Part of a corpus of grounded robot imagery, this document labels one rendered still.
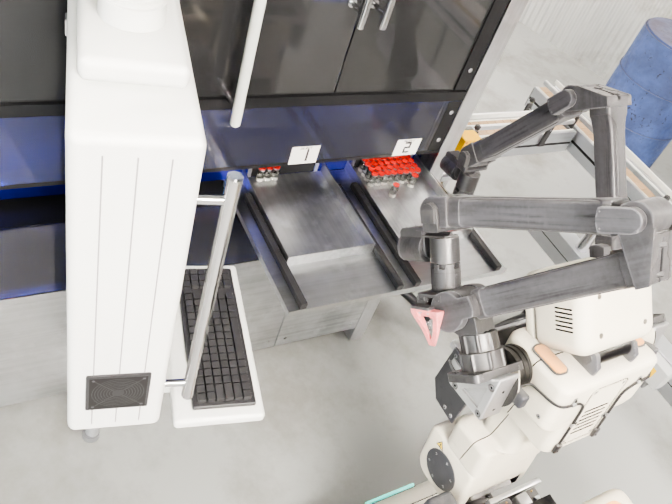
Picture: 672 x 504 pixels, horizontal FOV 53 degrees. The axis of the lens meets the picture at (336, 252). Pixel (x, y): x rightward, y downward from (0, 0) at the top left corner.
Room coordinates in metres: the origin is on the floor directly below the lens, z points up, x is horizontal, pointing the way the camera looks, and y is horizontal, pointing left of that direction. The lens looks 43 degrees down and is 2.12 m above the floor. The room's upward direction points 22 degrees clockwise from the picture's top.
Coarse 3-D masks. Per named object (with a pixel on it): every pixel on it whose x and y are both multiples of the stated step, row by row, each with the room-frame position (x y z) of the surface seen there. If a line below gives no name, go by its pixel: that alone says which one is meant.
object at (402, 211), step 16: (416, 160) 1.84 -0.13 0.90; (352, 176) 1.64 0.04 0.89; (432, 176) 1.77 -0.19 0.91; (368, 192) 1.57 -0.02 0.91; (384, 192) 1.64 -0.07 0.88; (400, 192) 1.67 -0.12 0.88; (416, 192) 1.70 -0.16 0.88; (432, 192) 1.73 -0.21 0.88; (384, 208) 1.57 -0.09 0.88; (400, 208) 1.60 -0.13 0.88; (416, 208) 1.63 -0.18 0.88; (384, 224) 1.48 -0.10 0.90; (400, 224) 1.53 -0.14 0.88; (416, 224) 1.55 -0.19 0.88
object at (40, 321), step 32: (256, 288) 1.46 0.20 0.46; (0, 320) 0.97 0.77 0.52; (32, 320) 1.03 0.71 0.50; (64, 320) 1.08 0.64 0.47; (256, 320) 1.49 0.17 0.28; (288, 320) 1.58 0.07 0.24; (320, 320) 1.67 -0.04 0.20; (352, 320) 1.77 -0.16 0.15; (0, 352) 0.97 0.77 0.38; (32, 352) 1.02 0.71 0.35; (64, 352) 1.08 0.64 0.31; (0, 384) 0.96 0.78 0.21; (32, 384) 1.02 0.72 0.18; (64, 384) 1.08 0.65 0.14
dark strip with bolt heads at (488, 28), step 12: (504, 0) 1.78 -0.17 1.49; (492, 12) 1.77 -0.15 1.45; (492, 24) 1.78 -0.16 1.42; (480, 36) 1.77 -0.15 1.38; (480, 48) 1.78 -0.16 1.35; (468, 60) 1.76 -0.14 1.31; (480, 60) 1.79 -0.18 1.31; (468, 72) 1.77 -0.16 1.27; (456, 84) 1.76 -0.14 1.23; (468, 84) 1.79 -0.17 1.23; (456, 108) 1.78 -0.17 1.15; (444, 120) 1.77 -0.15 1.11; (444, 132) 1.78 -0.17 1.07; (432, 144) 1.77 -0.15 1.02
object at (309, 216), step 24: (264, 192) 1.44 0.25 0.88; (288, 192) 1.48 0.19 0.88; (312, 192) 1.52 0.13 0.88; (336, 192) 1.54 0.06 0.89; (264, 216) 1.32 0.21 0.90; (288, 216) 1.38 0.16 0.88; (312, 216) 1.42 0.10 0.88; (336, 216) 1.45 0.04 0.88; (288, 240) 1.29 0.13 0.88; (312, 240) 1.33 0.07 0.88; (336, 240) 1.36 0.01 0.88; (360, 240) 1.40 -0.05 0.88; (288, 264) 1.20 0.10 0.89
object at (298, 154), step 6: (294, 150) 1.46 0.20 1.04; (300, 150) 1.47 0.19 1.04; (306, 150) 1.48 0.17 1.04; (312, 150) 1.49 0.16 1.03; (318, 150) 1.51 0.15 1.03; (294, 156) 1.46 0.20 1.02; (300, 156) 1.47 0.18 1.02; (312, 156) 1.50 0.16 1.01; (288, 162) 1.45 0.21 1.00; (294, 162) 1.47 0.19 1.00; (300, 162) 1.48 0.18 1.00; (306, 162) 1.49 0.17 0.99; (312, 162) 1.50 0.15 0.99
